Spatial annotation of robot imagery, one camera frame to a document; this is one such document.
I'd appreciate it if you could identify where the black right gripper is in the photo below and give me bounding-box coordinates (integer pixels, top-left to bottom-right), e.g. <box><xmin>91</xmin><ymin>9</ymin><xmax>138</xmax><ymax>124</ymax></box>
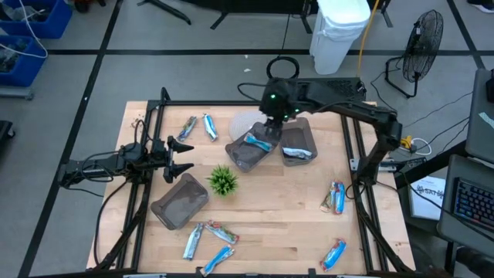
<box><xmin>262</xmin><ymin>110</ymin><xmax>289</xmax><ymax>139</ymax></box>

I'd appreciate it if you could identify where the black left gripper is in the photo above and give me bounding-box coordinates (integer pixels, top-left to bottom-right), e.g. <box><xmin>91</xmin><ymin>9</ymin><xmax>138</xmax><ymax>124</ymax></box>
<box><xmin>151</xmin><ymin>135</ymin><xmax>195</xmax><ymax>185</ymax></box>

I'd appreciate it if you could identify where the green grey granola bar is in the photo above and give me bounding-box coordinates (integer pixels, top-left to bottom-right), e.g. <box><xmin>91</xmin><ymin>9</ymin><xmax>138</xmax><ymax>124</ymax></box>
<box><xmin>176</xmin><ymin>115</ymin><xmax>198</xmax><ymax>143</ymax></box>

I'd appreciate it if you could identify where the white green granola bar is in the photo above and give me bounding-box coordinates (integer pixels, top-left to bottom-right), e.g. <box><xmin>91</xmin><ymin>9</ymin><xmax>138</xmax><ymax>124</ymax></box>
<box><xmin>282</xmin><ymin>147</ymin><xmax>313</xmax><ymax>161</ymax></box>

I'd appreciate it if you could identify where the blue white granola bar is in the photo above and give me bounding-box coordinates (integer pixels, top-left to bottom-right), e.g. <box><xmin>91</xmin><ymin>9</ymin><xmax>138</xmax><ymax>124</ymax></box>
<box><xmin>201</xmin><ymin>113</ymin><xmax>219</xmax><ymax>143</ymax></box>

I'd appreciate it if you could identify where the red green granola bar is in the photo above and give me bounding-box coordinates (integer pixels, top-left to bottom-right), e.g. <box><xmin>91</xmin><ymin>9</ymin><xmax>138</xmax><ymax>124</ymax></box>
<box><xmin>203</xmin><ymin>220</ymin><xmax>241</xmax><ymax>246</ymax></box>

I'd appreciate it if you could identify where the silver blue granola bar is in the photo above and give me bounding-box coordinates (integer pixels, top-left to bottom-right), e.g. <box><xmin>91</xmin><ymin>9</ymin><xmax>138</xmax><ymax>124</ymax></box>
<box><xmin>182</xmin><ymin>222</ymin><xmax>205</xmax><ymax>261</ymax></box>

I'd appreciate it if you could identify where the blue red granola bar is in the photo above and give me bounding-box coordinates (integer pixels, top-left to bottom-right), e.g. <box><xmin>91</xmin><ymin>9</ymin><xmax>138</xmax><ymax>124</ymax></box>
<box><xmin>319</xmin><ymin>238</ymin><xmax>347</xmax><ymax>273</ymax></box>

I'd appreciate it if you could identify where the grey translucent plastic bin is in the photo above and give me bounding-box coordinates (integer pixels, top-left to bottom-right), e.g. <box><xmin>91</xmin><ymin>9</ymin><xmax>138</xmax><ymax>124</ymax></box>
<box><xmin>150</xmin><ymin>172</ymin><xmax>210</xmax><ymax>231</ymax></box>
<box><xmin>225</xmin><ymin>121</ymin><xmax>282</xmax><ymax>174</ymax></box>
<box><xmin>278</xmin><ymin>117</ymin><xmax>319</xmax><ymax>168</ymax></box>

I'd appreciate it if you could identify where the round white woven mat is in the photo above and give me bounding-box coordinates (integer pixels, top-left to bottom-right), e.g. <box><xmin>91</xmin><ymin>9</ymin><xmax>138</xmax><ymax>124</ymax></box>
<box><xmin>228</xmin><ymin>110</ymin><xmax>269</xmax><ymax>142</ymax></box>

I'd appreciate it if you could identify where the green plant in white pot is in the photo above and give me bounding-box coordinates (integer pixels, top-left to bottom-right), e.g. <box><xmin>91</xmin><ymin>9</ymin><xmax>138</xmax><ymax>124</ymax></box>
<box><xmin>206</xmin><ymin>164</ymin><xmax>239</xmax><ymax>198</ymax></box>

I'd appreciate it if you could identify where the black perforated metal box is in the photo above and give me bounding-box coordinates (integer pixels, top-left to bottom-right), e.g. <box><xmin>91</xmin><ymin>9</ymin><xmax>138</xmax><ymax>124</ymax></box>
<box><xmin>296</xmin><ymin>76</ymin><xmax>367</xmax><ymax>102</ymax></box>

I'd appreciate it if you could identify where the white plastic trash bin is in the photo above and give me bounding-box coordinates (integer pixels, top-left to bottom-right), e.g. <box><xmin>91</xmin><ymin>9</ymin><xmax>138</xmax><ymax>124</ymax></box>
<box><xmin>308</xmin><ymin>0</ymin><xmax>371</xmax><ymax>76</ymax></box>

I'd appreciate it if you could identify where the white printed paper sheet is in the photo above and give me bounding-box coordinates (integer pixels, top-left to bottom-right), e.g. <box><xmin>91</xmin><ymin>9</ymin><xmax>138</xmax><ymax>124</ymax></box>
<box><xmin>408</xmin><ymin>175</ymin><xmax>447</xmax><ymax>221</ymax></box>

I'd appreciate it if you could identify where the black floor fan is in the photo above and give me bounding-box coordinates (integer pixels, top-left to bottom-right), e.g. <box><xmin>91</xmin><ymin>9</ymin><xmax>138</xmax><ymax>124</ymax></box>
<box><xmin>384</xmin><ymin>9</ymin><xmax>445</xmax><ymax>99</ymax></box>

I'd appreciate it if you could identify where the black floor object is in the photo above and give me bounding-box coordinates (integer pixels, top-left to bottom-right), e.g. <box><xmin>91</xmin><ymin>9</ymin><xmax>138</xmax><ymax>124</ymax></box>
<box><xmin>0</xmin><ymin>120</ymin><xmax>16</xmax><ymax>154</ymax></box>

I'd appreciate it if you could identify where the blue plastic storage bin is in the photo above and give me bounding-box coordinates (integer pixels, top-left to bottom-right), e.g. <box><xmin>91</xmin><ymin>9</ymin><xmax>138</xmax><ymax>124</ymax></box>
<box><xmin>0</xmin><ymin>34</ymin><xmax>48</xmax><ymax>88</ymax></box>
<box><xmin>0</xmin><ymin>0</ymin><xmax>74</xmax><ymax>39</ymax></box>

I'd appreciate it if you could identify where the grey keyboard shelf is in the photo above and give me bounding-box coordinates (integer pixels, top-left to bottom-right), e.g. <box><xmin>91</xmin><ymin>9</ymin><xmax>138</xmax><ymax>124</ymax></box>
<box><xmin>437</xmin><ymin>154</ymin><xmax>494</xmax><ymax>256</ymax></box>

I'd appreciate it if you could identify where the grey workstation shelf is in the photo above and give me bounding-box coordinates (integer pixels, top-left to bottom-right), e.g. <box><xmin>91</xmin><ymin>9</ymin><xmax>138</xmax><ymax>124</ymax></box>
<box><xmin>465</xmin><ymin>68</ymin><xmax>494</xmax><ymax>165</ymax></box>

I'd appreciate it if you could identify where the black backlit keyboard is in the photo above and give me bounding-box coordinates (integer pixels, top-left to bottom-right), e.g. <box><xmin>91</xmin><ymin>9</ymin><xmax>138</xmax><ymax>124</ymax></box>
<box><xmin>453</xmin><ymin>177</ymin><xmax>494</xmax><ymax>232</ymax></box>

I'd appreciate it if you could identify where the person's shoe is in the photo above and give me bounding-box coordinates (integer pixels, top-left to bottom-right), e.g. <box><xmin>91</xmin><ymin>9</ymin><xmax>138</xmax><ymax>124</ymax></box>
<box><xmin>465</xmin><ymin>0</ymin><xmax>494</xmax><ymax>14</ymax></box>

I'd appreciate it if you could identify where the person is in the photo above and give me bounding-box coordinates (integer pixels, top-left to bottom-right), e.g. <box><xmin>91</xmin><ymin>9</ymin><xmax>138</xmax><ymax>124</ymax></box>
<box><xmin>455</xmin><ymin>246</ymin><xmax>494</xmax><ymax>278</ymax></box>

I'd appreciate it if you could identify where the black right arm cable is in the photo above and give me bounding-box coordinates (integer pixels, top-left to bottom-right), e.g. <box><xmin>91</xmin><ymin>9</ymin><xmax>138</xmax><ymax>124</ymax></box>
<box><xmin>236</xmin><ymin>82</ymin><xmax>268</xmax><ymax>103</ymax></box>

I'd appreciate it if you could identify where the black left arm wrist cable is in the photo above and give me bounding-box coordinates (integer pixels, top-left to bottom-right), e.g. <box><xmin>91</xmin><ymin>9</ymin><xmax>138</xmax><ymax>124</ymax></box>
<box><xmin>133</xmin><ymin>118</ymin><xmax>155</xmax><ymax>146</ymax></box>

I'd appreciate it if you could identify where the black aluminium frame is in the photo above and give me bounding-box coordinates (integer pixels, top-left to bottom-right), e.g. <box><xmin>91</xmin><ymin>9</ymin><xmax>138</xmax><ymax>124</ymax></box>
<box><xmin>90</xmin><ymin>86</ymin><xmax>414</xmax><ymax>278</ymax></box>

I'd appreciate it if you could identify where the coiled black cable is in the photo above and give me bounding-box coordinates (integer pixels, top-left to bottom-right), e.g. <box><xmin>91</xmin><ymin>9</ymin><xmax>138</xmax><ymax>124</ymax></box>
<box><xmin>265</xmin><ymin>56</ymin><xmax>300</xmax><ymax>80</ymax></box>

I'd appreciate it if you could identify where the black left arm floor cable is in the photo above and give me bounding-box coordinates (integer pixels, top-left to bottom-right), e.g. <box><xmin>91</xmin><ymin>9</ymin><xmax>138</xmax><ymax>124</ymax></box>
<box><xmin>92</xmin><ymin>178</ymin><xmax>130</xmax><ymax>267</ymax></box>

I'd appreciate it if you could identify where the yellow hanging cable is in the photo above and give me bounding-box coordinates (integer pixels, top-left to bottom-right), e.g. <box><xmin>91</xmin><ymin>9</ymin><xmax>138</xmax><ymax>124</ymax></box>
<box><xmin>357</xmin><ymin>0</ymin><xmax>381</xmax><ymax>76</ymax></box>

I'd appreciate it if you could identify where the thin white cable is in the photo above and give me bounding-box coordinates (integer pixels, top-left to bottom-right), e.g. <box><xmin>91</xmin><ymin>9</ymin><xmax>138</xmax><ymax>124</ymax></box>
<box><xmin>0</xmin><ymin>0</ymin><xmax>49</xmax><ymax>59</ymax></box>

